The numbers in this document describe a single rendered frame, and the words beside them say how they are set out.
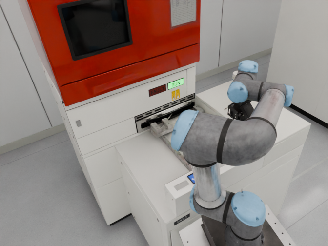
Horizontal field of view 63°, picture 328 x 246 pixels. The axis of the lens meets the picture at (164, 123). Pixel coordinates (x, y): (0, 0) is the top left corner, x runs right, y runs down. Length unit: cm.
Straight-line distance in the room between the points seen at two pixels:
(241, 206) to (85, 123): 94
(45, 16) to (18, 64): 172
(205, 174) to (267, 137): 22
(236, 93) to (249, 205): 39
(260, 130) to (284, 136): 88
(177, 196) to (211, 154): 59
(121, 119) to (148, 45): 47
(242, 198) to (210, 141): 41
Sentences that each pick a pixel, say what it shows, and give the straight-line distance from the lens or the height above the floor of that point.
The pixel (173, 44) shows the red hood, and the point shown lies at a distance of 150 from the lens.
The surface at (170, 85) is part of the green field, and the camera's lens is 166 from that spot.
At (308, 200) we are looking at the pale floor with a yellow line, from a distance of 258.
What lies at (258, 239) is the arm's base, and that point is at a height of 98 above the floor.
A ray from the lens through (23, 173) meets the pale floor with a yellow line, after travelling 303.
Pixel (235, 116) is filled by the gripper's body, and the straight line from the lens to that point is 123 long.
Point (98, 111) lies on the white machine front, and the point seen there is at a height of 110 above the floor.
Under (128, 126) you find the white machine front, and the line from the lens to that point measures 166.
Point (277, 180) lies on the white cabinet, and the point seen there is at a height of 59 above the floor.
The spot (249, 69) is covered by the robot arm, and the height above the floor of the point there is 145.
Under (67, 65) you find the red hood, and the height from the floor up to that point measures 143.
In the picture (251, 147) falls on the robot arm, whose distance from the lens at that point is 65.
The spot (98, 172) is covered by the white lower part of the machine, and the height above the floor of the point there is 66.
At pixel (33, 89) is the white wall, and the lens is 303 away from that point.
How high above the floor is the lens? 195
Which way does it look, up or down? 39 degrees down
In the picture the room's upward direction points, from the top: 5 degrees counter-clockwise
